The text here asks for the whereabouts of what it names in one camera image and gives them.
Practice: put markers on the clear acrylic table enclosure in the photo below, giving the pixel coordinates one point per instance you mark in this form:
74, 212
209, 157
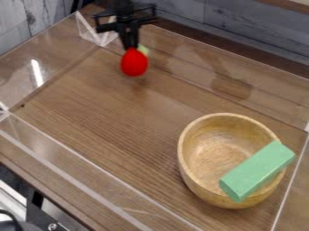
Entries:
90, 136

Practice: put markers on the red plush strawberry toy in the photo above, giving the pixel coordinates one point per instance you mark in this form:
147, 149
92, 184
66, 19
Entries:
134, 62

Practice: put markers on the black metal table frame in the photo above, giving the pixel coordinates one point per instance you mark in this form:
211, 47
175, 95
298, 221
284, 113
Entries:
36, 216

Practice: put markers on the green rectangular block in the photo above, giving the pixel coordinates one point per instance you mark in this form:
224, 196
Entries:
256, 171

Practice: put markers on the wooden bowl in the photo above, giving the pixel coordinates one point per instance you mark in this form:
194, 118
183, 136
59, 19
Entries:
215, 143

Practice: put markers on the clear acrylic corner bracket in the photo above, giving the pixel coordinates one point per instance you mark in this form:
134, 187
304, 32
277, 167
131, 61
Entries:
88, 33

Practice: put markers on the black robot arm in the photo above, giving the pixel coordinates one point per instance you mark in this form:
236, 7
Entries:
112, 18

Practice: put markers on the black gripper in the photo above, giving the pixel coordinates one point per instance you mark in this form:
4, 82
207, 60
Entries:
126, 16

